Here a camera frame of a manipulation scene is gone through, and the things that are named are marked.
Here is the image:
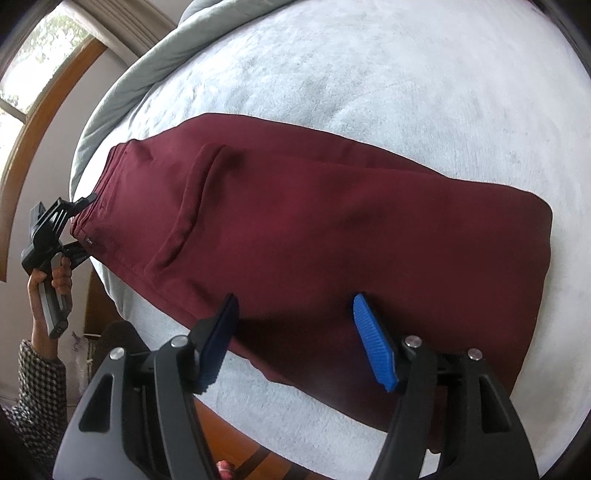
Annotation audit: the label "beige curtain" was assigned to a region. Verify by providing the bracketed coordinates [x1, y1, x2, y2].
[60, 0, 186, 62]

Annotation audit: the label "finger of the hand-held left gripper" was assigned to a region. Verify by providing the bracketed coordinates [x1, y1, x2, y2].
[61, 241, 92, 270]
[59, 194, 99, 224]

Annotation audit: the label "window pane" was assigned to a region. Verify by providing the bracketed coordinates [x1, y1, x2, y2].
[0, 9, 91, 121]

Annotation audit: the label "person's left forearm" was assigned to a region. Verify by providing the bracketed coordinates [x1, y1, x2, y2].
[4, 318, 69, 445]

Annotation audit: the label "white fleece bed blanket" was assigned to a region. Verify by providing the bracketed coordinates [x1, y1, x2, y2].
[69, 0, 591, 480]

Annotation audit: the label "grey-green duvet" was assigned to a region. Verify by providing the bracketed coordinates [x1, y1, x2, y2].
[69, 0, 296, 200]

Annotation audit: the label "maroon pants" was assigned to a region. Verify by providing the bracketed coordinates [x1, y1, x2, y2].
[69, 113, 554, 456]

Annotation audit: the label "wooden window frame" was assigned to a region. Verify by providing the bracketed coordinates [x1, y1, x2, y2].
[0, 36, 110, 283]

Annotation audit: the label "person's left hand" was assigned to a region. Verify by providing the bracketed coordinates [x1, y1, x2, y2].
[27, 256, 75, 340]

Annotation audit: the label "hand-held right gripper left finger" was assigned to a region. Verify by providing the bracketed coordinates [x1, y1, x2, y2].
[53, 292, 241, 480]

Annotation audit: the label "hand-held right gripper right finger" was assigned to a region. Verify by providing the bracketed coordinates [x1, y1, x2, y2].
[352, 293, 540, 480]

